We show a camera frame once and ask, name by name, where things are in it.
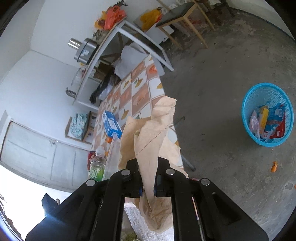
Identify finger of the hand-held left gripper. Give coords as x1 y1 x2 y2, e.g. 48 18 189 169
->
42 193 60 216

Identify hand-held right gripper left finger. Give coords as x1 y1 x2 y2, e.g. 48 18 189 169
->
25 159 142 241

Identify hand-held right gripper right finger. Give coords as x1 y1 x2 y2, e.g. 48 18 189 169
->
154 157 270 241

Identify brown paper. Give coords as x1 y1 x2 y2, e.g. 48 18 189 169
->
118 95 189 233

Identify blue plastic basket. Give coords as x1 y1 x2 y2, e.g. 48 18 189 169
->
242 83 291 147

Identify clear plastic sheet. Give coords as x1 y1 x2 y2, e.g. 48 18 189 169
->
103 137 123 180

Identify green drink bottle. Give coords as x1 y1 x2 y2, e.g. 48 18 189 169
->
89 146 107 182

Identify white fluffy cloth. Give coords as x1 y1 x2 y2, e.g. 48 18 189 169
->
124 199 174 241

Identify red can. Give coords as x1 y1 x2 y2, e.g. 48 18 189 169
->
87 151 96 171

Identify white door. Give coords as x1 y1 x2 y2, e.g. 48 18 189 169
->
0 120 79 186

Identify green fluffy cloth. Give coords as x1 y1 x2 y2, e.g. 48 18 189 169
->
121 232 139 241

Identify blue carton box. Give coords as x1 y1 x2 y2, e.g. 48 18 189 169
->
102 110 123 139

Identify wooden chair with cushion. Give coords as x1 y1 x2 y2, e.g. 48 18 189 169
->
65 111 99 145

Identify patterned teal cushion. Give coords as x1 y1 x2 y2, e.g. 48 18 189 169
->
70 112 89 139

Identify table with patterned tablecloth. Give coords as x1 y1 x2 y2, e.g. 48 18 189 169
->
91 54 196 173

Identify black cloth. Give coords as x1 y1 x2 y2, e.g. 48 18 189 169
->
90 74 116 103

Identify clear plastic bag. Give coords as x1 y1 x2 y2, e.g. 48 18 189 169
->
249 111 260 139

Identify clear glass pot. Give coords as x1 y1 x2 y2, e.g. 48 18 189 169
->
70 67 87 91

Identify yellow snack packet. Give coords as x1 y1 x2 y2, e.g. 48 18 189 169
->
258 105 270 136

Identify white side table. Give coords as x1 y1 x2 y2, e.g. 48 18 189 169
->
73 20 175 106

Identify white sack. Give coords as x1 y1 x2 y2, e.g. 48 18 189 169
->
114 45 151 80

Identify red snack packet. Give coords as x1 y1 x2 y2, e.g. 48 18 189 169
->
269 122 286 139

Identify blue wrapper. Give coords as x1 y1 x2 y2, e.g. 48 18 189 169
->
268 103 284 121

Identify white cabinet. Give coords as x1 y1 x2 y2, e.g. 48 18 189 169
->
134 14 176 44

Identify plastic bag of food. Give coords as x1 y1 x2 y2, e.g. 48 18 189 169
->
94 11 107 29

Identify yellow plastic bag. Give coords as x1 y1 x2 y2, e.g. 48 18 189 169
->
140 7 163 30

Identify orange plastic bag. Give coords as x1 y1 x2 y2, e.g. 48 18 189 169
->
104 5 127 30

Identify wooden chair with black seat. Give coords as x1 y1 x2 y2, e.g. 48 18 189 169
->
156 0 215 50

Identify dark wooden stool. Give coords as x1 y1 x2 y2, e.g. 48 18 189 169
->
198 0 234 26

